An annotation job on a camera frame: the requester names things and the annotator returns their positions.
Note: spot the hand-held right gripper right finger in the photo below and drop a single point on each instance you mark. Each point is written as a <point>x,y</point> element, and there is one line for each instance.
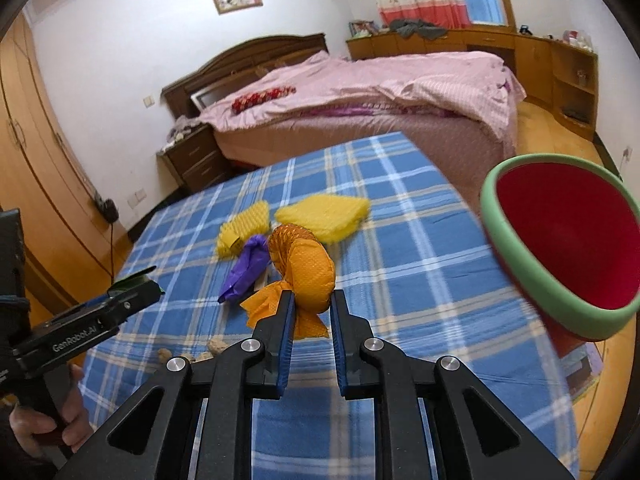
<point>340,345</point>

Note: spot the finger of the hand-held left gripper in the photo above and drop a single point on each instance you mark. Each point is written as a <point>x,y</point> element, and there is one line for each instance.
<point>132,305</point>

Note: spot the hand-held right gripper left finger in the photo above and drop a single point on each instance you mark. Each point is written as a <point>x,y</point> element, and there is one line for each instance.
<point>284,345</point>

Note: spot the orange mesh plastic bag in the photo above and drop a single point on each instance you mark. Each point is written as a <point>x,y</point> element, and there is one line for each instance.
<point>305,270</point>

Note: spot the yellow foam mesh net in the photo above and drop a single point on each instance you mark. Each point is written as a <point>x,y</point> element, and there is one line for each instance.
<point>325,215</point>

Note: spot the red bin with green rim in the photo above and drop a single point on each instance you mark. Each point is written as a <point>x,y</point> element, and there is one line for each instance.
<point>565,240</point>

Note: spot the person's left hand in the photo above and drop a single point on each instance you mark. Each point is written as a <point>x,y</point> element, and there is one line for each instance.
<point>30,425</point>

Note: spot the purple plastic bag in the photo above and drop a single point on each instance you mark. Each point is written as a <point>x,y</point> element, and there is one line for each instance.
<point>247,270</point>

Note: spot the blue plaid cloth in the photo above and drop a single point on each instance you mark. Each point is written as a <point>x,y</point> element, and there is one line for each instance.
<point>425,285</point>

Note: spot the ribbed yellow foam sheet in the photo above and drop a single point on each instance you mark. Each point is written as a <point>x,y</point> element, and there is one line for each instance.
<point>242,232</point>

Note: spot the dark wooden nightstand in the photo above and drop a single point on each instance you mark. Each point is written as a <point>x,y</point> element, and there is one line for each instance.
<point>197,162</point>

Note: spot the wooden wardrobe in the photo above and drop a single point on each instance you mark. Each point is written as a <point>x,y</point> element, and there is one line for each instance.
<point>45,160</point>

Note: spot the pile of cloth items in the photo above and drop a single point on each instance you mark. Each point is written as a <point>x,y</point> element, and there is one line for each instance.
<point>177,132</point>

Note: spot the mauve bedspread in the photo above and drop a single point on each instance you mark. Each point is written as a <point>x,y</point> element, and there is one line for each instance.
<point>350,145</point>

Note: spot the red patterned pillow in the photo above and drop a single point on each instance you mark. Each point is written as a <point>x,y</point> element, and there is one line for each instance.
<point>262,99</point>

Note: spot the dark wooden headboard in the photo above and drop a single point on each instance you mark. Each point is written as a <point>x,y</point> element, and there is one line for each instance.
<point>240,62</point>

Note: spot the row of books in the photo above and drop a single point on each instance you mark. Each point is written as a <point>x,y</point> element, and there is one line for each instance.
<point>362,29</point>

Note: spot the dark grey clothes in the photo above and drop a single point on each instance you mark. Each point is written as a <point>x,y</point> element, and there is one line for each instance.
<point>417,29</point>

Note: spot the long wooden cabinet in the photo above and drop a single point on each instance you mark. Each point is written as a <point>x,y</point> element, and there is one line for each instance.
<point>535,55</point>

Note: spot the drinking glass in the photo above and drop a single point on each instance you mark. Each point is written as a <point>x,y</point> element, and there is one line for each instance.
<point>581,77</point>

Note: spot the small black device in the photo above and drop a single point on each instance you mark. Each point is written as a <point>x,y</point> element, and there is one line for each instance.
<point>525,29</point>

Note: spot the white and red containers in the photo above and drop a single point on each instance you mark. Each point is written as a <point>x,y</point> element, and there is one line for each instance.
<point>579,40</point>

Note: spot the white wall switch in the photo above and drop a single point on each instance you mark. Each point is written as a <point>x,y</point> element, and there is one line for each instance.
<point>148,101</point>

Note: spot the small white wall socket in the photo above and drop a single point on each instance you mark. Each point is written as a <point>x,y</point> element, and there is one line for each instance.
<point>627,153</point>

